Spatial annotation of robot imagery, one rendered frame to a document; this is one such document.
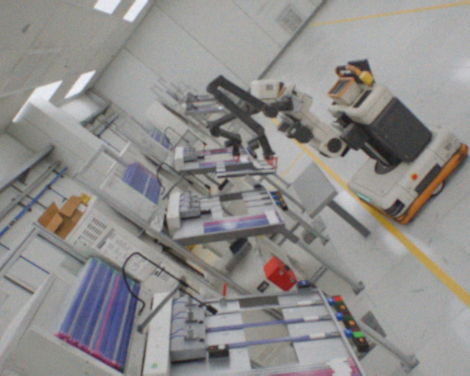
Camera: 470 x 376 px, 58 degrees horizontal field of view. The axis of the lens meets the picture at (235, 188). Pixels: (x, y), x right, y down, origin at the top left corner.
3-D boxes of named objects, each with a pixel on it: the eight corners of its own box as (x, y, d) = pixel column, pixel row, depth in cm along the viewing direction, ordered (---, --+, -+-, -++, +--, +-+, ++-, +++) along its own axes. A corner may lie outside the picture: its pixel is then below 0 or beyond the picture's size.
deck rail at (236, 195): (267, 195, 336) (266, 187, 334) (267, 195, 334) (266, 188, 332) (177, 207, 332) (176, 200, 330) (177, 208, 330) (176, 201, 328)
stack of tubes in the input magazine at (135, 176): (162, 181, 320) (133, 160, 312) (157, 206, 272) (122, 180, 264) (151, 193, 322) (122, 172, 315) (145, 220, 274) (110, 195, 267)
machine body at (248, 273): (304, 265, 360) (249, 224, 342) (329, 315, 294) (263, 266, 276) (254, 317, 372) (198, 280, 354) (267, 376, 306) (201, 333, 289)
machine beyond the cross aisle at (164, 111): (251, 124, 829) (173, 59, 776) (257, 133, 752) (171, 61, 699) (207, 176, 855) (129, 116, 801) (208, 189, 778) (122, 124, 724)
